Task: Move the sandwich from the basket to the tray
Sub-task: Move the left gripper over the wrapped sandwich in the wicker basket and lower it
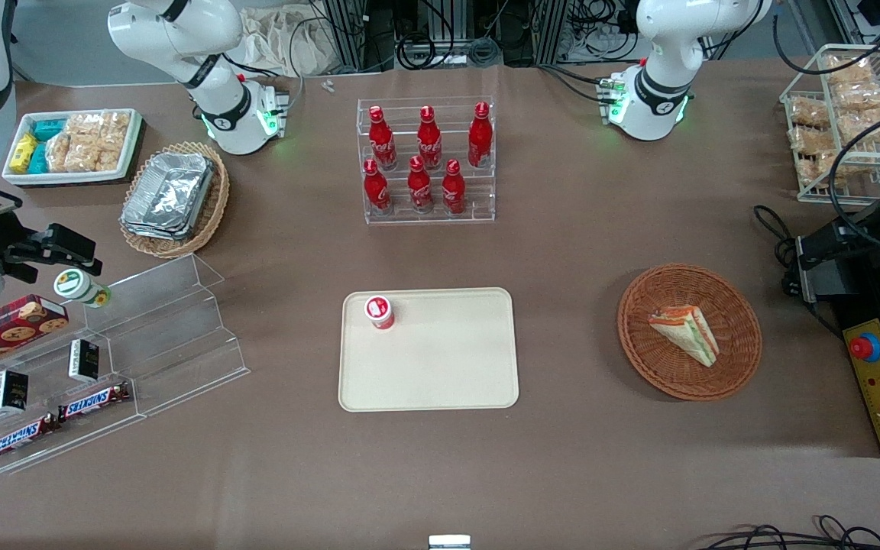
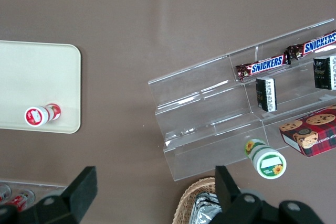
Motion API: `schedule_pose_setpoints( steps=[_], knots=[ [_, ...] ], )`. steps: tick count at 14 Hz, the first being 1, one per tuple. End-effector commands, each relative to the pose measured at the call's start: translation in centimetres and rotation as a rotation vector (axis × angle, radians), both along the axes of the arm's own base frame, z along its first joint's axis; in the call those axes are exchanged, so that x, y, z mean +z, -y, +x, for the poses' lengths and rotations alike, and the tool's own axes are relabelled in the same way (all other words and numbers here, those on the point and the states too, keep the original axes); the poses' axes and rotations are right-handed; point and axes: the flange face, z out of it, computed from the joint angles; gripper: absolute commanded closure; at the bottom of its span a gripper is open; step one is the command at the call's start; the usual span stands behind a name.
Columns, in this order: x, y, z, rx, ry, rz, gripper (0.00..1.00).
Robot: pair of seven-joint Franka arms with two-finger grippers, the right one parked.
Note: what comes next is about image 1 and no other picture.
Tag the white rectangular snack bin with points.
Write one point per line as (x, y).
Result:
(73, 177)

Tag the rice cracker bag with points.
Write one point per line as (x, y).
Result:
(871, 126)
(88, 155)
(85, 126)
(59, 153)
(864, 95)
(813, 140)
(115, 126)
(822, 169)
(846, 70)
(809, 112)

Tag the snickers chocolate bar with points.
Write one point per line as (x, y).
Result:
(95, 401)
(24, 439)

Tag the teal snack packet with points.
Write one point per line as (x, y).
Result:
(39, 158)
(49, 130)

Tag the cream plastic serving tray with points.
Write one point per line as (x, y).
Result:
(448, 359)

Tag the red cup with white lid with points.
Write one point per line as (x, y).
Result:
(380, 312)

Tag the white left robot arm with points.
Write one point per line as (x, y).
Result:
(661, 69)

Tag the stack of foil containers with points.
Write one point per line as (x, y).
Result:
(169, 195)

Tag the red cola bottle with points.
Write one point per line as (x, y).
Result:
(381, 139)
(453, 189)
(419, 187)
(376, 189)
(480, 137)
(429, 139)

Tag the yellow snack packet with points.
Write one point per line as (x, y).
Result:
(24, 153)

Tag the red plaid cookie box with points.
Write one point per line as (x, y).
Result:
(4, 328)

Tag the small white plastic piece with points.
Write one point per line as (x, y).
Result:
(328, 85)

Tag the oval wicker basket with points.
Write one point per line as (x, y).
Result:
(215, 206)

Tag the round brown wicker basket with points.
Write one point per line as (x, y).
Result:
(642, 359)

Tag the beige cloth bag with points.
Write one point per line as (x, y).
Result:
(287, 42)

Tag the clear acrylic step shelf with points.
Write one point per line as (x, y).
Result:
(43, 367)
(180, 321)

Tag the small black box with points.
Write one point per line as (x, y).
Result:
(9, 391)
(84, 360)

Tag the green and white cup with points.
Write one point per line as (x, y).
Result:
(77, 286)

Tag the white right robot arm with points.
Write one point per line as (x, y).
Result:
(218, 99)

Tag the plastic-wrapped triangle sandwich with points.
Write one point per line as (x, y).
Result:
(686, 333)

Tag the clear acrylic bottle rack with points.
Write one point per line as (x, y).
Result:
(478, 195)

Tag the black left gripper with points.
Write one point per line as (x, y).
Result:
(851, 246)

